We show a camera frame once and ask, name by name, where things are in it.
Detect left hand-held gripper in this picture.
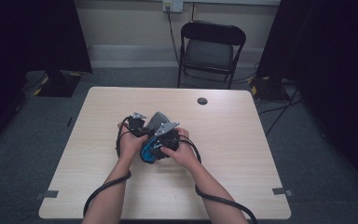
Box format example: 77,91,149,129
127,111,153,138

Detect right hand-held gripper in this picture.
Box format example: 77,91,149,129
153,121,182,154

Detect grey cloth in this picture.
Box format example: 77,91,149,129
145,110,172,135

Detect blue toy car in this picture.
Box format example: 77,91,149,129
139,134,170,165

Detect person's right hand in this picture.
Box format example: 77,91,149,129
159,127,200,170

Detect person's left hand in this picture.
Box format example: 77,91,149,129
117,121,150,163

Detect black stand base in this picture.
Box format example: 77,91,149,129
248,76,291,103
36,70,83,98

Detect black folding chair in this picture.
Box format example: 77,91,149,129
176,20,247,91

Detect grey tape strip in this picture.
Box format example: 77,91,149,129
34,189,60,201
271,187,295,198

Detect dark curtain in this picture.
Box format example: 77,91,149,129
0,0,93,157
255,0,358,198

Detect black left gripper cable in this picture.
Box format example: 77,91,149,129
82,115,133,219

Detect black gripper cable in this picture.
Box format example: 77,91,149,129
82,115,133,219
178,137,258,224

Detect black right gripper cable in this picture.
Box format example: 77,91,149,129
178,137,258,224

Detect black socket cable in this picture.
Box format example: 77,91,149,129
166,6,182,64

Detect black floor cable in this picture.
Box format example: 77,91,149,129
256,85,304,138

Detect white wall socket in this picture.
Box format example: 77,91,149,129
162,0,185,14

